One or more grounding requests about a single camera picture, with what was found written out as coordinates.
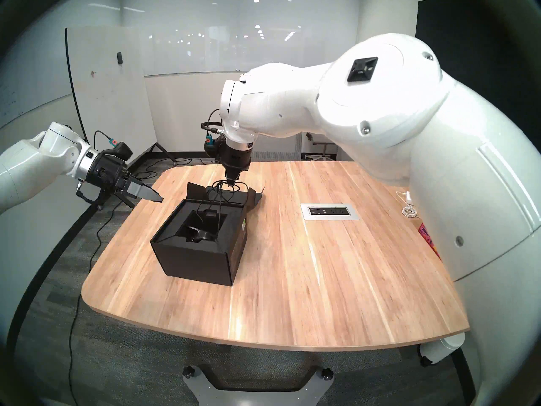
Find grey office chair with armrests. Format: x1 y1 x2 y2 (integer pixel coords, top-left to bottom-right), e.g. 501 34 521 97
304 132 339 161

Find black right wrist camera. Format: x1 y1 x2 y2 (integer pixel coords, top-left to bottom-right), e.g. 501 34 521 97
204 134 227 159

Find black hanging cable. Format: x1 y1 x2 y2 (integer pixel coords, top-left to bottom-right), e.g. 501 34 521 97
68 202 117 406

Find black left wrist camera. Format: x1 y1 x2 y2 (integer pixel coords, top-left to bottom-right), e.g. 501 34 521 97
101 142 134 162

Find wall-mounted glass whiteboard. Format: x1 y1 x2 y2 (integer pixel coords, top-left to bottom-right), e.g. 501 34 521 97
123 0 360 79

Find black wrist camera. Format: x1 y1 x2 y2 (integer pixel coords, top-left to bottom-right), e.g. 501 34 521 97
101 142 134 162
204 134 227 159

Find grey ribbed mesh chair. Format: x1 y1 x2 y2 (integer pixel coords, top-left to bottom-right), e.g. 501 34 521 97
251 132 303 162

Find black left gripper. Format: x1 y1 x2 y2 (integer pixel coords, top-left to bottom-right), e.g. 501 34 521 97
90 151 165 204

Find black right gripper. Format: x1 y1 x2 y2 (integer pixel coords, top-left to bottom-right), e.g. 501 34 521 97
218 145 253 186

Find white power adapter with cable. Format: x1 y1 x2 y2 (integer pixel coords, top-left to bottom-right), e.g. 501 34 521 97
396 191 419 219

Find black cardboard box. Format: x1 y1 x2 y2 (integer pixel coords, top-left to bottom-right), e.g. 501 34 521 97
150 182 265 287

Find large black wall screen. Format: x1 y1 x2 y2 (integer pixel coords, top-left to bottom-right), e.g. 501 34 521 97
414 0 541 148

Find black floor cables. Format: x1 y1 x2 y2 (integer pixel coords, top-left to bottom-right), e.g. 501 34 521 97
123 154 220 186

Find colourful floral tissue box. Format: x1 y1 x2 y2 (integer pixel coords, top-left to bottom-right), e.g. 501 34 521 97
418 223 441 260

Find white freestanding whiteboard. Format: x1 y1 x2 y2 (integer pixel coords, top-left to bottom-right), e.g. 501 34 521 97
65 27 176 211

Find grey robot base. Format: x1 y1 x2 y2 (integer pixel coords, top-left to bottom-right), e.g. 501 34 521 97
182 365 334 406

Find black wired computer mouse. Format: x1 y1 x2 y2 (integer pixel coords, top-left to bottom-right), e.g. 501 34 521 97
186 180 250 244

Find silver table power outlet panel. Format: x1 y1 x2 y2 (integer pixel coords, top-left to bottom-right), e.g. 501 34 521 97
301 203 361 221

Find glass whiteboard with blue writing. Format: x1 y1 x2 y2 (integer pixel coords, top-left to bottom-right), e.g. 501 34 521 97
0 0 72 131

